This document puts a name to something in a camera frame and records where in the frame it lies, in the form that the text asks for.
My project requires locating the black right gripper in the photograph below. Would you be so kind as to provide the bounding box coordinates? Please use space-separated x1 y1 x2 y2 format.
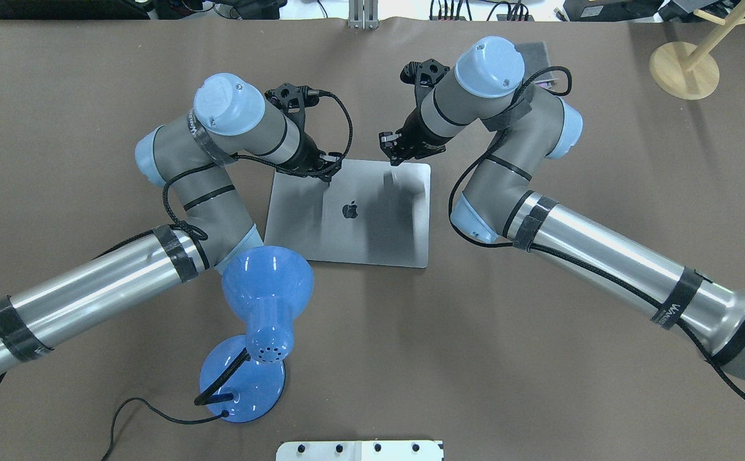
379 108 447 166

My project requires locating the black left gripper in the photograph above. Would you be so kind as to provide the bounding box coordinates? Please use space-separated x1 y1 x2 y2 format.
275 132 343 186

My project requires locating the grey laptop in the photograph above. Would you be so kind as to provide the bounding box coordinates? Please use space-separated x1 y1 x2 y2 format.
264 159 431 268

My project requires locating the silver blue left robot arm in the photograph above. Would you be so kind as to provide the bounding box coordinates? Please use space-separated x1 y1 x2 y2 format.
0 73 346 376

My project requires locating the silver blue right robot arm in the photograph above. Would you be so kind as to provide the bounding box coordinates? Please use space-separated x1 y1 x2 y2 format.
380 36 745 380

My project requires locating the blue desk lamp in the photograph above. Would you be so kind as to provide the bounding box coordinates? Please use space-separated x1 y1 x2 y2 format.
194 246 314 423

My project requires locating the grey folded cloth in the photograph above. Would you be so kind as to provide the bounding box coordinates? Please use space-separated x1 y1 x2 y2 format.
514 41 556 88

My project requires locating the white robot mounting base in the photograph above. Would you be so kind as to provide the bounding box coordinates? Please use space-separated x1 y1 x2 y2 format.
275 440 445 460

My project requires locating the wooden mug tree stand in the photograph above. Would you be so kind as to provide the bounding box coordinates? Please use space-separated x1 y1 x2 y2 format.
648 1 745 100

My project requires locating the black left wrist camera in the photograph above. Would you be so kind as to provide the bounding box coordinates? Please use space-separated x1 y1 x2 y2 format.
264 83 322 113

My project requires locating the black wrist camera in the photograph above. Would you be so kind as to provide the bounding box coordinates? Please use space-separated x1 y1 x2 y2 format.
399 58 451 88
264 83 322 113

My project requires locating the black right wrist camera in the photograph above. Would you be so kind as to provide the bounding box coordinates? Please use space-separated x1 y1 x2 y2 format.
399 58 451 88

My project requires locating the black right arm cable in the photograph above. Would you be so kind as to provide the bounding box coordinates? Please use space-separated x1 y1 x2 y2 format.
447 66 745 420

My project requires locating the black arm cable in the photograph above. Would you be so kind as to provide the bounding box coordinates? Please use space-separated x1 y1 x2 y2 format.
163 90 354 241
447 66 745 420

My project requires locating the aluminium clamp bracket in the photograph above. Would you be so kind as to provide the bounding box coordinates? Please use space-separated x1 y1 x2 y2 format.
348 0 379 30

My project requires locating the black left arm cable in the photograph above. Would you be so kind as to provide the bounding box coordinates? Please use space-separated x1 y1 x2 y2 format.
163 90 354 241

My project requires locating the black lamp power cable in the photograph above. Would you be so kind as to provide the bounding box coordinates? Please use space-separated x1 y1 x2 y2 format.
101 398 230 461

